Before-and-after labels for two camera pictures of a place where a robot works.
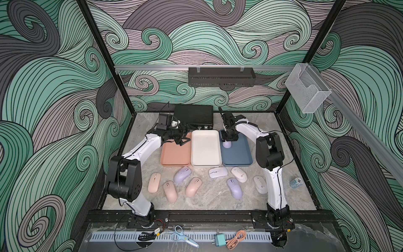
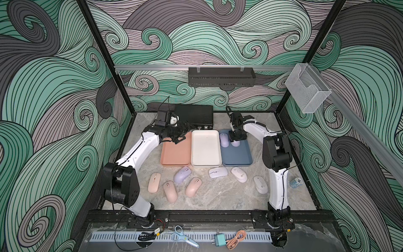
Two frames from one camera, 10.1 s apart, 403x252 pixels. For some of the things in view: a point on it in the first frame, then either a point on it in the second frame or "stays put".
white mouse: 239,174 stays put
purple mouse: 227,144 stays put
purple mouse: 181,174 stays put
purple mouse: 235,188 to 235,143
